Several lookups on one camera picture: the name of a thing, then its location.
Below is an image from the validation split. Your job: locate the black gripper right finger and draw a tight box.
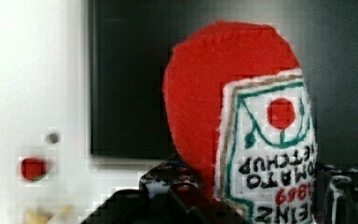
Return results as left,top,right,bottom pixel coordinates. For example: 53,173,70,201
312,164,358,224

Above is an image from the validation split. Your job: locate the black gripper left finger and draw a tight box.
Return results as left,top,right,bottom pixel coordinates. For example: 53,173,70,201
81,155,249,224

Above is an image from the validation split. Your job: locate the red felt ketchup bottle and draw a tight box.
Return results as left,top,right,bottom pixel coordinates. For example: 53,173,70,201
162,21,317,224

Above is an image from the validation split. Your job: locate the toy peeled banana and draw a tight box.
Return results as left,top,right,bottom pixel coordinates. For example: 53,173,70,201
25,206,72,224

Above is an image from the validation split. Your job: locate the small red toy fruit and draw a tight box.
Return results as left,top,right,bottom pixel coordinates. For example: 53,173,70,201
21,158,48,181

